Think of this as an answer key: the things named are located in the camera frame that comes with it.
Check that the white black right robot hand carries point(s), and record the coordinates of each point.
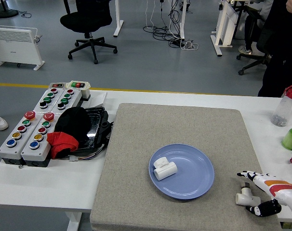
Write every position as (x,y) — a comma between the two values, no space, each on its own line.
(278,190)

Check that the white pipe tee metal thread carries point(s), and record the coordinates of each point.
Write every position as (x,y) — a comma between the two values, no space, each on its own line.
(243,198)

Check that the plain white pipe tee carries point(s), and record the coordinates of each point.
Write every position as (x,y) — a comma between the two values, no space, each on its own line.
(165,169)

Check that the blue round plate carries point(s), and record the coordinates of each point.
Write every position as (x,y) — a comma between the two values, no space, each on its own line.
(191,178)

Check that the seated person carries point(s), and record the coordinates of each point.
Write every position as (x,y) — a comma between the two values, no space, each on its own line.
(250,31)

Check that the black chair base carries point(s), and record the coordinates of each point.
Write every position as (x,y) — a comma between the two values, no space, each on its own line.
(254,63)

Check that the clear bottle red lid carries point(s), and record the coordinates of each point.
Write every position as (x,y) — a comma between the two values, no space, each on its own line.
(284,108)

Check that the white desk leg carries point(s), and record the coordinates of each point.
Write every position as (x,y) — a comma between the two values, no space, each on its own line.
(118,24)
(183,19)

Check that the grey-brown mat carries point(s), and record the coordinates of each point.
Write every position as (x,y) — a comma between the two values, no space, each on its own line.
(160,125)

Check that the glossy black tray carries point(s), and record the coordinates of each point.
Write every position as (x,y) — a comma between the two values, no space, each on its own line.
(96,125)

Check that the white paper sheet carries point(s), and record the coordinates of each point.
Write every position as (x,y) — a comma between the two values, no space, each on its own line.
(97,98)

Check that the black office chair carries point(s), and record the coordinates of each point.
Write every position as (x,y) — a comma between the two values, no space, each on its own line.
(85,21)

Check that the black cloth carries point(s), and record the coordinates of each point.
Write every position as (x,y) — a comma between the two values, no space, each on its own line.
(72,122)

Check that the red cloth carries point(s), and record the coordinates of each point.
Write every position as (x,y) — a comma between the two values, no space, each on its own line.
(61,143)

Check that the green-button grey control box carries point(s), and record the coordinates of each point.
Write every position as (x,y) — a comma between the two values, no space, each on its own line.
(41,98)
(72,97)

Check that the white table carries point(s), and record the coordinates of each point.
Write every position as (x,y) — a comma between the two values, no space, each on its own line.
(52,183)

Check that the five-button grey control box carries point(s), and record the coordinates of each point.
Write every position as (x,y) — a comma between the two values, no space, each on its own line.
(31,152)
(8,150)

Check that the white panel heater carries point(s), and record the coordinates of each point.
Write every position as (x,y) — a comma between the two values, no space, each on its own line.
(13,45)

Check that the black round stand base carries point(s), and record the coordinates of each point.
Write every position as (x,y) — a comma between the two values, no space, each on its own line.
(6,13)

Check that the white desk frame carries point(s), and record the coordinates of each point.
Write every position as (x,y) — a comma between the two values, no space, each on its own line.
(224,26)

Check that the white green-red switch box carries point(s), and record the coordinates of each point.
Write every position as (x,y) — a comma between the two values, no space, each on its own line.
(84,91)

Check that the small grey rocker switch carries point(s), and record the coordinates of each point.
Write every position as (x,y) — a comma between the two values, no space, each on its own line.
(57,85)

